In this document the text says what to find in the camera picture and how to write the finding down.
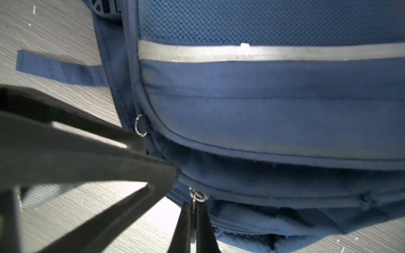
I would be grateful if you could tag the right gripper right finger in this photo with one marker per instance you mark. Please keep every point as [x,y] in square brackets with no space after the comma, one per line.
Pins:
[205,238]

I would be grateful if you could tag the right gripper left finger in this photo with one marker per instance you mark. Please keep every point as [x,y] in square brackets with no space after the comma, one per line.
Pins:
[181,239]

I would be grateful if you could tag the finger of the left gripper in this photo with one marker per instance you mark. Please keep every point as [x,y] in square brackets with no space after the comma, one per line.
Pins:
[36,153]
[40,107]

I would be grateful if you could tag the navy blue student backpack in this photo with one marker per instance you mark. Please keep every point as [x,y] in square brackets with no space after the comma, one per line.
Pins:
[286,118]

